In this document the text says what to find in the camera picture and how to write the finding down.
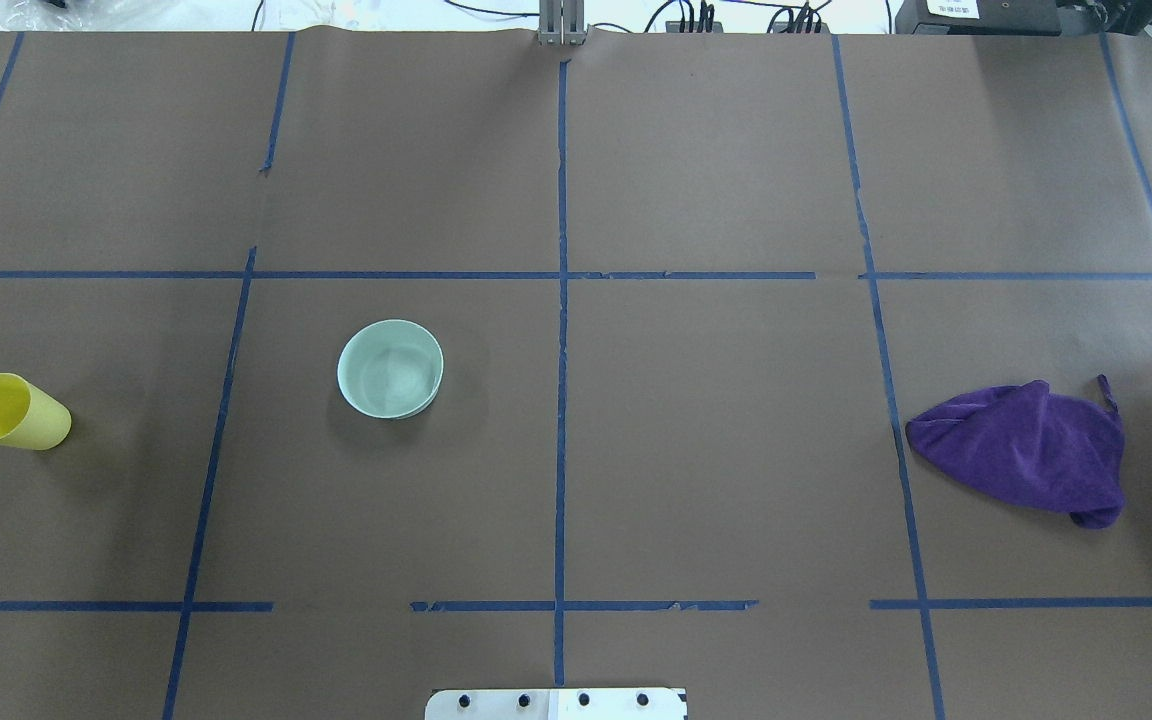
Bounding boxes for light green bowl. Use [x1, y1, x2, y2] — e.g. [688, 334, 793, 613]
[335, 319, 445, 420]

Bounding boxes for black power strip cables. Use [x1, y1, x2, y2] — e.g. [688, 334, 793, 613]
[646, 0, 832, 35]

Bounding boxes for purple cloth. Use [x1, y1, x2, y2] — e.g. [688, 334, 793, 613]
[905, 376, 1126, 530]

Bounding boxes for aluminium frame post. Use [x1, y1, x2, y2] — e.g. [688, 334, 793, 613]
[536, 0, 588, 47]

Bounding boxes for black device box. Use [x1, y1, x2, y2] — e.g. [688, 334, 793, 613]
[893, 1, 1061, 37]

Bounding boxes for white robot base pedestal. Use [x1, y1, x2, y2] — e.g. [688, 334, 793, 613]
[424, 687, 689, 719]

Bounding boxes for yellow plastic cup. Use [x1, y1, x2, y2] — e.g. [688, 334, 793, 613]
[0, 373, 71, 450]

